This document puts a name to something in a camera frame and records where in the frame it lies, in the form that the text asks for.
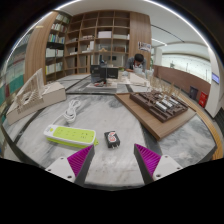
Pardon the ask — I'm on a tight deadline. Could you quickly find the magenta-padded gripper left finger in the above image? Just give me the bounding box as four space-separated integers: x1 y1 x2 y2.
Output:
44 144 96 187

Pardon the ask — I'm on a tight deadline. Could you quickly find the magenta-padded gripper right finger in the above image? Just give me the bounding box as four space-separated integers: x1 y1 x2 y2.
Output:
133 143 184 185

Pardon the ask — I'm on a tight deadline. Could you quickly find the black charger block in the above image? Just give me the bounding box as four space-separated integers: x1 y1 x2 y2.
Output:
103 130 122 150

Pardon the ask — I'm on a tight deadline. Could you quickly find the green and white power strip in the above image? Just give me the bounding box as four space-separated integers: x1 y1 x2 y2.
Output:
43 124 100 149

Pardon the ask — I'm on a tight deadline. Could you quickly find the brown architectural model, wooden board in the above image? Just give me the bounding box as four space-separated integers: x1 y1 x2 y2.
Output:
114 81 198 141

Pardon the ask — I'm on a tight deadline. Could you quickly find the curved wooden slat bench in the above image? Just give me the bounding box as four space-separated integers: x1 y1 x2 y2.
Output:
186 99 224 161

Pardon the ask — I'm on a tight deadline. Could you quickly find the white architectural model, beige base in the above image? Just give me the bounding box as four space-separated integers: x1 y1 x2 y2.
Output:
5 68 67 126

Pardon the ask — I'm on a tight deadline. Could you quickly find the dark bin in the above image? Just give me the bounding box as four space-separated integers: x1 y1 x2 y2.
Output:
189 85 199 101

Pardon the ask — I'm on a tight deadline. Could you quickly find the small white building model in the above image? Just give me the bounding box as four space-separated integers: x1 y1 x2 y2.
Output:
128 72 151 88

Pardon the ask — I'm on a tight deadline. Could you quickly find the black box display model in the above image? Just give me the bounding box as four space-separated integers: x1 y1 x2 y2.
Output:
89 64 120 84

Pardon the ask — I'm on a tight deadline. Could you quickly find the glass-fronted bookcase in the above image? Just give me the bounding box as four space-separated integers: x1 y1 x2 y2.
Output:
0 33 34 104

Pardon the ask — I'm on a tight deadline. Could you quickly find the person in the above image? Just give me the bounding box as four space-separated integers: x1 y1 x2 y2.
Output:
124 53 147 74

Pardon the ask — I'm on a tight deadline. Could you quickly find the dark shelf unit with books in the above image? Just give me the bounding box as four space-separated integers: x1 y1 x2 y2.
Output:
44 13 73 83

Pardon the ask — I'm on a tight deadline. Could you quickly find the coiled white power cable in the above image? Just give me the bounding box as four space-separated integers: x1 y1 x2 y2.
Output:
62 98 83 125

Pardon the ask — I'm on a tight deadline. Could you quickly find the wall-mounted screen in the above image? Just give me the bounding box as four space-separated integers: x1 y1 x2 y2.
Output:
211 72 221 85

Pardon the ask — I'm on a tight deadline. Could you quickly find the wall poster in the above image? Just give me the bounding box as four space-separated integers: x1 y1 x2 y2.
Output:
137 40 153 53

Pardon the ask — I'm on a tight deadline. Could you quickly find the wooden wall shelf unit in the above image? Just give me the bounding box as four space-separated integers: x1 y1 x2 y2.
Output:
63 10 132 76

